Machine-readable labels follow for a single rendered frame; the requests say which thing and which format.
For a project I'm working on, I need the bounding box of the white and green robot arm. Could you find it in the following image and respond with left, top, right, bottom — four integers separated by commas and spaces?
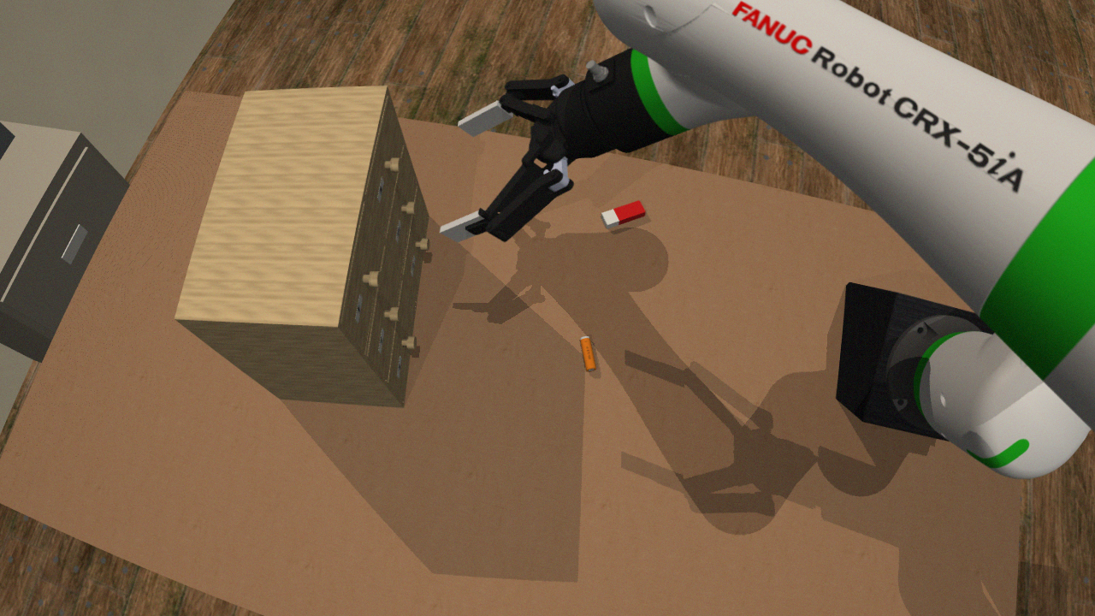
584, 0, 1095, 479

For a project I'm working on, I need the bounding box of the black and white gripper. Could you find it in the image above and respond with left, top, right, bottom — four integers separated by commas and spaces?
440, 74, 616, 243

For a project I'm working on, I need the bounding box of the red and white eraser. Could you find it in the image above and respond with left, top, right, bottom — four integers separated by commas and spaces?
601, 200, 646, 229

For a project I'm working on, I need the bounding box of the orange aa battery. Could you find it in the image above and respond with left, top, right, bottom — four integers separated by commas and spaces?
580, 336, 596, 371

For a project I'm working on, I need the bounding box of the light wooden chest of drawers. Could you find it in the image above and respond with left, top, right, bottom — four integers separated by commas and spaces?
175, 86, 429, 408

